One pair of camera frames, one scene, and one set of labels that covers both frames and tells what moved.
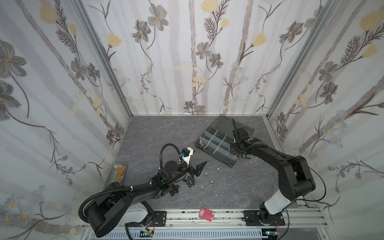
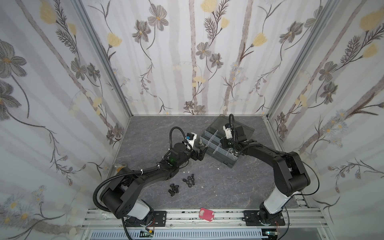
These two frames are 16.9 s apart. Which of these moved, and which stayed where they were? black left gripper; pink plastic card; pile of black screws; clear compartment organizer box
Moved: black left gripper
Stayed: pile of black screws; pink plastic card; clear compartment organizer box
